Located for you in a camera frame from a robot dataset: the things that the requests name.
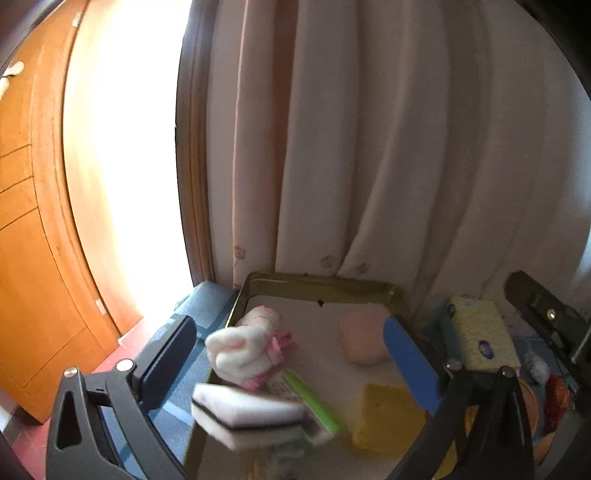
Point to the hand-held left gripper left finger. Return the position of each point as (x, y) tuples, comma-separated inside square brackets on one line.
[(171, 364)]

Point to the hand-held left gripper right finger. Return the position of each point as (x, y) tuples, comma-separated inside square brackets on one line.
[(411, 364)]

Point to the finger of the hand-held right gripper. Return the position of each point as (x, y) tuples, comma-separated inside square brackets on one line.
[(545, 314)]

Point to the red cloth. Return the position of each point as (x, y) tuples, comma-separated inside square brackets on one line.
[(558, 401)]

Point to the pink fluffy puff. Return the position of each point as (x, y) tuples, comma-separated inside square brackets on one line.
[(364, 337)]

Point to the clear bag of white cotton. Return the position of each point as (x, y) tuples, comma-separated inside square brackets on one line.
[(535, 368)]

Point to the yellow sponge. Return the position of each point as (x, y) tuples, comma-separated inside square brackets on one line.
[(383, 420)]

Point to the white towel with pink trim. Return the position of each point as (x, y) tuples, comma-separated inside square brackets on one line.
[(240, 346)]

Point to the white sponge with black layer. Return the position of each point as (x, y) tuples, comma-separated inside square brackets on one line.
[(249, 406)]

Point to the gold metal tin box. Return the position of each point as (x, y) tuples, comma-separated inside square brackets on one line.
[(323, 332)]

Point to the green white packet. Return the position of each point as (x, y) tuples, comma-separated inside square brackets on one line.
[(314, 406)]

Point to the yellow patterned tissue box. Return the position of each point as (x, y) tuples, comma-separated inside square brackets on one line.
[(480, 332)]

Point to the orange wooden wardrobe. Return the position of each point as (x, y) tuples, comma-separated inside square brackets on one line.
[(46, 230)]

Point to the white curtain with flower embroidery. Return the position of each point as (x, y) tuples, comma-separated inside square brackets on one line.
[(369, 138)]

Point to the dark wooden frame post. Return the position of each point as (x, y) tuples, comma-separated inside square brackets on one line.
[(194, 184)]

